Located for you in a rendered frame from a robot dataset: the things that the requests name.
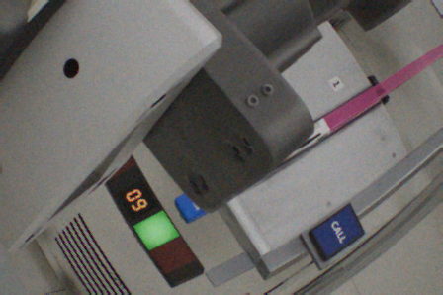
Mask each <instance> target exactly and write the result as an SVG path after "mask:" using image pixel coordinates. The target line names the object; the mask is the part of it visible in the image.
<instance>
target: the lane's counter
mask: <svg viewBox="0 0 443 295"><path fill-rule="evenodd" d="M116 195H117V197H118V198H119V199H120V201H121V202H122V204H123V206H124V207H125V209H126V211H127V213H128V215H129V217H130V218H131V220H133V219H136V218H138V217H139V216H140V215H144V214H145V213H146V212H148V211H150V210H153V209H154V208H156V207H157V206H158V205H157V203H156V202H155V200H154V199H153V198H152V196H151V194H150V193H149V191H148V189H147V188H146V186H145V184H144V183H143V181H142V180H141V181H139V182H137V183H135V184H133V185H131V186H129V187H128V188H127V189H125V190H124V191H123V190H122V191H121V192H120V193H118V194H116Z"/></svg>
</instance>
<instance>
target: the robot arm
mask: <svg viewBox="0 0 443 295"><path fill-rule="evenodd" d="M188 1H189V2H190V3H191V4H192V5H193V7H195V8H196V9H198V11H199V12H200V13H201V14H202V15H203V16H204V17H206V20H208V21H209V22H210V23H211V24H212V25H213V26H214V27H215V29H216V30H217V31H219V32H220V34H221V35H222V41H221V47H220V48H219V49H218V50H217V51H216V52H215V53H214V55H212V56H211V57H210V58H209V60H208V61H207V62H206V63H205V64H204V66H203V67H202V68H201V70H200V71H199V72H198V73H197V75H195V76H194V77H193V78H192V80H191V81H190V82H189V83H188V85H187V86H186V87H185V88H184V90H183V91H182V92H181V93H180V94H179V96H178V97H177V98H176V99H175V101H173V102H172V103H171V104H170V106H169V107H168V108H167V109H166V111H165V112H164V113H163V114H162V115H161V117H160V118H159V119H158V120H157V122H156V123H155V124H154V125H153V127H152V128H151V129H150V130H149V131H148V133H147V134H146V136H145V138H144V139H143V140H142V141H143V142H144V143H145V146H146V147H147V148H148V149H149V151H150V152H151V153H152V154H153V155H154V157H155V158H156V159H157V160H158V161H159V163H160V165H161V166H162V167H163V169H164V170H165V171H166V172H167V173H168V175H169V176H170V177H171V178H172V179H173V181H174V182H175V183H176V184H177V185H178V187H179V188H180V189H181V190H182V192H183V193H184V194H185V195H186V196H187V197H188V198H189V200H190V201H191V202H192V203H193V204H195V205H196V206H198V207H199V208H201V209H202V210H204V211H205V212H207V213H213V212H214V211H215V210H218V209H219V208H221V207H222V206H224V205H225V204H226V203H228V202H229V201H231V200H232V199H234V198H235V197H236V196H238V195H239V194H241V193H242V192H244V191H245V190H246V189H248V188H249V187H251V186H252V185H254V184H255V183H256V182H258V181H259V180H261V179H262V178H264V177H265V176H266V175H268V174H269V173H271V172H272V171H273V170H275V169H276V168H277V167H278V166H279V165H280V164H282V163H283V161H284V160H285V159H286V158H288V157H289V156H290V155H291V154H292V153H294V152H295V151H296V150H297V149H298V148H299V147H300V146H301V145H302V144H303V143H305V142H306V141H307V139H308V138H309V137H311V136H312V135H313V133H314V122H313V119H312V116H311V114H310V111H309V110H308V107H307V105H306V104H305V102H304V101H303V100H302V98H301V97H300V96H299V95H298V94H297V92H296V91H295V90H294V89H293V88H292V86H291V85H290V84H289V83H288V82H287V81H286V79H285V78H284V77H283V75H282V72H284V71H286V70H287V69H289V67H290V66H292V65H294V63H295V62H297V61H298V58H301V57H302V56H303V55H305V54H306V53H307V52H309V51H310V49H312V47H313V45H314V44H316V43H317V42H319V41H320V40H321V39H322V38H323V35H322V33H321V31H320V29H319V28H318V26H320V24H322V23H323V22H325V20H326V21H327V19H329V17H332V16H333V15H334V14H336V13H338V12H339V11H340V10H343V12H344V11H345V10H346V11H348V12H349V13H350V15H351V16H353V18H354V20H356V22H357V23H358V24H359V26H360V27H361V28H362V29H363V30H364V32H366V31H367V32H368V30H371V29H373V28H375V27H377V25H378V26H379V24H381V23H383V22H384V21H386V20H387V19H388V18H390V17H392V16H393V15H394V14H395V13H396V12H399V10H400V9H402V8H404V7H406V6H407V5H408V4H409V3H411V2H412V1H413V0H188Z"/></svg>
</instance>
